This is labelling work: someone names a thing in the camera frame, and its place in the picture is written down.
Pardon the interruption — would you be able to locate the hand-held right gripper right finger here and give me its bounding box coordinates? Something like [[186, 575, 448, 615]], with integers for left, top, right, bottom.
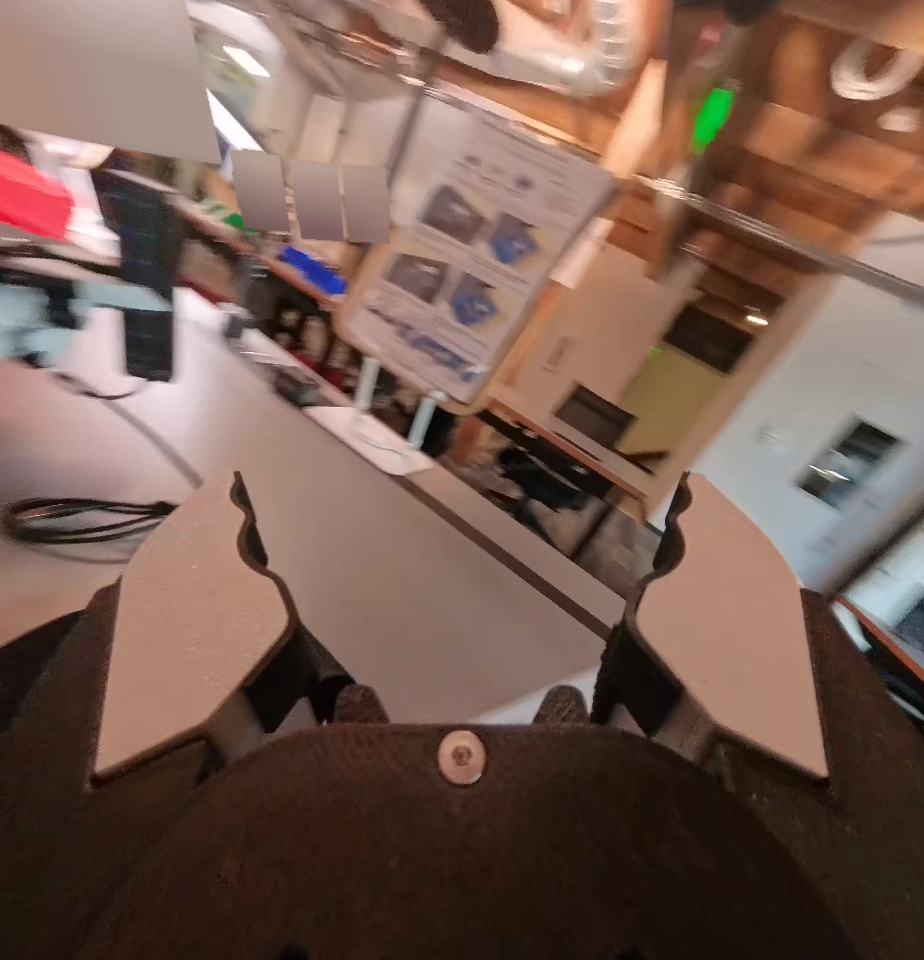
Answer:
[[625, 470, 832, 783]]

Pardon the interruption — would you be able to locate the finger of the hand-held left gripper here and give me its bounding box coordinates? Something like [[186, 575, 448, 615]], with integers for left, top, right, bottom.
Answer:
[[70, 277, 177, 316]]

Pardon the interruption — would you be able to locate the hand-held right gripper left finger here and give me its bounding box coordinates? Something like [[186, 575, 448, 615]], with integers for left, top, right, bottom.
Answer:
[[92, 470, 298, 779]]

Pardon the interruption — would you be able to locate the black usb hub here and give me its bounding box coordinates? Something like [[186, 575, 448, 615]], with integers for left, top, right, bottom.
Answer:
[[119, 169, 184, 385]]

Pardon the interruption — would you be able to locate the black usb hub cable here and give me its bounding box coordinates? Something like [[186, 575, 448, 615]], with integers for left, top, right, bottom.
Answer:
[[0, 369, 206, 549]]

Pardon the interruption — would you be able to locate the red plastic bin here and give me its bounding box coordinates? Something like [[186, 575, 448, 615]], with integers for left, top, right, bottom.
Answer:
[[0, 141, 77, 243]]

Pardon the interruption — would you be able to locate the blue plastic bin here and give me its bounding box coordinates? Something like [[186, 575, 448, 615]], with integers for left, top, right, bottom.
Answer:
[[276, 243, 352, 299]]

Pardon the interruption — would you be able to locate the booth window with sign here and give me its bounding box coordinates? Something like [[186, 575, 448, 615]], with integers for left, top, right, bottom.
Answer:
[[798, 418, 904, 513]]

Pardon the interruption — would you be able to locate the white poster stand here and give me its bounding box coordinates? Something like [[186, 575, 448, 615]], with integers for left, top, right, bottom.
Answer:
[[303, 356, 442, 479]]

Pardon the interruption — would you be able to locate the instruction poster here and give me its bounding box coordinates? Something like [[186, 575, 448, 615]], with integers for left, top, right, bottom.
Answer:
[[340, 111, 622, 408]]

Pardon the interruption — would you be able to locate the green exit sign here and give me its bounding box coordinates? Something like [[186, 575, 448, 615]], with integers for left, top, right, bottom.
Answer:
[[689, 84, 739, 155]]

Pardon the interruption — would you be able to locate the silver air duct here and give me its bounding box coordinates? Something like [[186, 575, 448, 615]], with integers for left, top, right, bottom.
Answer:
[[499, 0, 643, 102]]

